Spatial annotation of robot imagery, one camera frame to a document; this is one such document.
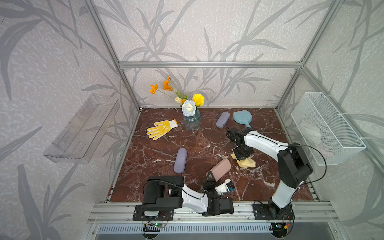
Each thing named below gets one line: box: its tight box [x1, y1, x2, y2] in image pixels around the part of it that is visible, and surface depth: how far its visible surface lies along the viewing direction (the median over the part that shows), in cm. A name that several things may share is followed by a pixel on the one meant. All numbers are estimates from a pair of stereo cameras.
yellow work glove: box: [146, 119, 179, 140], surface depth 110 cm
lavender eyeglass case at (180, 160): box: [173, 147, 188, 174], surface depth 91 cm
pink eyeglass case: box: [206, 159, 232, 182], surface depth 86 cm
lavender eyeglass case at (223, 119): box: [216, 111, 231, 129], surface depth 113 cm
